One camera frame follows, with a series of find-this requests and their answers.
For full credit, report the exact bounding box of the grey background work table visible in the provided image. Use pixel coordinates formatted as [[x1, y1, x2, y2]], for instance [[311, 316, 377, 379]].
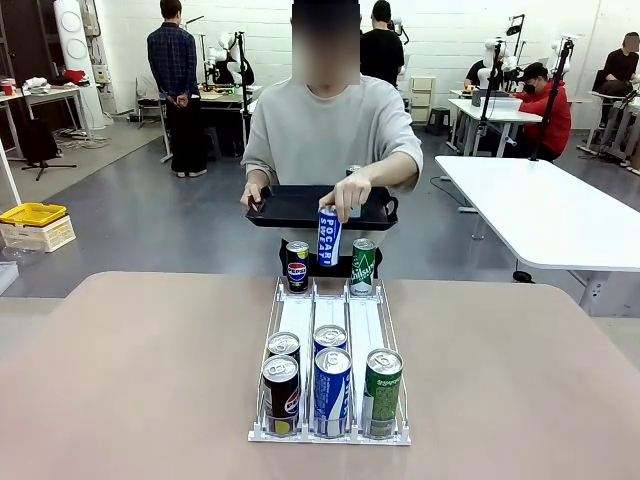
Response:
[[158, 85, 263, 164]]

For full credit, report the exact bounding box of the man in plaid shirt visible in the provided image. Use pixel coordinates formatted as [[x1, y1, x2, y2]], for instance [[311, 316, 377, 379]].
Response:
[[146, 0, 209, 179]]

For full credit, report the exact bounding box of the large white table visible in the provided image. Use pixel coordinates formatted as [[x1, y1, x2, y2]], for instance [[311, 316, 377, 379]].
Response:
[[433, 154, 640, 319]]

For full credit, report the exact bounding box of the black tall camera stand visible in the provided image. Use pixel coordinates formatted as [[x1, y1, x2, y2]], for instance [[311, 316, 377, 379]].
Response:
[[528, 38, 575, 162]]

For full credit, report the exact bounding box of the dark rectangular serving tray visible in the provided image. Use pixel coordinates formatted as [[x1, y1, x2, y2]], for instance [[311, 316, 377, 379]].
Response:
[[245, 184, 400, 231]]

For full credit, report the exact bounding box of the person in grey sweater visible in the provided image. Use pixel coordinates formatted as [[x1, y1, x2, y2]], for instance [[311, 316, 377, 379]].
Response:
[[241, 0, 424, 279]]

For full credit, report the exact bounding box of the person in black clothes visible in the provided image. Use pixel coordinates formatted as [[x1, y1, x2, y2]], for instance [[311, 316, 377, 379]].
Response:
[[597, 32, 640, 97]]

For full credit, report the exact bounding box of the person's left hand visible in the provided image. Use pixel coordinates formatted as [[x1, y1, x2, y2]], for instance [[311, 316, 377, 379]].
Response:
[[319, 174, 373, 224]]

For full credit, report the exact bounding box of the yellow crate lid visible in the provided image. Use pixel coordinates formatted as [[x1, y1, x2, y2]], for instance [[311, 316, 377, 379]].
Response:
[[0, 202, 68, 229]]

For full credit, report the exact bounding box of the white drawer cabinet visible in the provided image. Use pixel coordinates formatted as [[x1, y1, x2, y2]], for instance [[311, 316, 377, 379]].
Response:
[[408, 75, 437, 124]]

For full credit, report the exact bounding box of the black Pepsi can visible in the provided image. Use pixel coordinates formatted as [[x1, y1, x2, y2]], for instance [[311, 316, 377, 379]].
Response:
[[261, 354, 301, 435], [267, 331, 302, 365], [285, 240, 311, 294]]

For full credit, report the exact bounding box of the person's left forearm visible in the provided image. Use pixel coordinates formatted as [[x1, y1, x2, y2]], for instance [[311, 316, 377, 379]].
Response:
[[357, 152, 419, 194]]

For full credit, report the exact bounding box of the clear plastic bowl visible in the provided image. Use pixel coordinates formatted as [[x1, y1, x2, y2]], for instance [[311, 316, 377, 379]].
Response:
[[1, 239, 46, 267]]

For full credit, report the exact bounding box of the white standing air conditioner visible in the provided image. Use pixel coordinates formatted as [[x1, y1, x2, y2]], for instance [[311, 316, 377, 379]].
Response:
[[53, 0, 107, 131]]

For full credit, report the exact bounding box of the person in red jacket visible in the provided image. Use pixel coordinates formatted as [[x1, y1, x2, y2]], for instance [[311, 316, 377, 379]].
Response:
[[514, 60, 572, 162]]

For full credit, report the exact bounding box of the white table with clutter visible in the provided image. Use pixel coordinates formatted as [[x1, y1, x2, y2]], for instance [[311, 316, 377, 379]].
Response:
[[0, 83, 94, 161]]

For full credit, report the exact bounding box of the person's right forearm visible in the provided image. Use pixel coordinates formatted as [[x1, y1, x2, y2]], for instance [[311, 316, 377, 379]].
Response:
[[247, 167, 275, 189]]

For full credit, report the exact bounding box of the white desk with container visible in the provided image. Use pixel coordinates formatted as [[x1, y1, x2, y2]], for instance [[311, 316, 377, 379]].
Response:
[[447, 97, 544, 157]]

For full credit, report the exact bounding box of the white storage container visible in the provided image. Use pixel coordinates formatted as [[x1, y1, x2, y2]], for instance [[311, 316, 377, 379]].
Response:
[[484, 95, 524, 114]]

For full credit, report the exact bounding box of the blue Pocari Sweat can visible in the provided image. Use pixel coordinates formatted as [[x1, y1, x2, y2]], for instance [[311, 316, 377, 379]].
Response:
[[317, 204, 344, 269], [313, 324, 349, 355], [313, 346, 353, 437]]

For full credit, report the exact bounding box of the black slim camera stand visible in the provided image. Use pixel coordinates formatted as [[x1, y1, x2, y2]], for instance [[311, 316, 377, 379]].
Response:
[[478, 42, 504, 142]]

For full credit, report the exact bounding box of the black tripod pole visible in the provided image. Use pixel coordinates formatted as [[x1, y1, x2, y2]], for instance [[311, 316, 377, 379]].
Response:
[[234, 30, 254, 162]]

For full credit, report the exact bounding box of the white plastic crate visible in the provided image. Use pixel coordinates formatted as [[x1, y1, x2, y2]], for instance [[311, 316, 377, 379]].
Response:
[[0, 215, 77, 254]]

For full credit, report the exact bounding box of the black floor tripod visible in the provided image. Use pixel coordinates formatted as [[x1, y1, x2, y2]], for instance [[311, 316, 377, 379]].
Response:
[[7, 49, 79, 182]]

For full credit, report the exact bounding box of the black round stool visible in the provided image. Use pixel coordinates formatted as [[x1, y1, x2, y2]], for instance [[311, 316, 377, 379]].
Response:
[[426, 106, 451, 136]]

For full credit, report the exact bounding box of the man in black t-shirt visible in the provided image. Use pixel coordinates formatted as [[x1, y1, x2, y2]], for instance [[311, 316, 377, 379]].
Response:
[[359, 0, 406, 89]]

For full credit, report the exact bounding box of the white can dispenser rack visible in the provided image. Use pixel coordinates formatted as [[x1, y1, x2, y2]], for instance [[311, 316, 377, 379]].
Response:
[[247, 277, 412, 446]]

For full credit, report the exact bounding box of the person's right hand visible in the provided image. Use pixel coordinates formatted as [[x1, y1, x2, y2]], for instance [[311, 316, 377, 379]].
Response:
[[239, 181, 269, 214]]

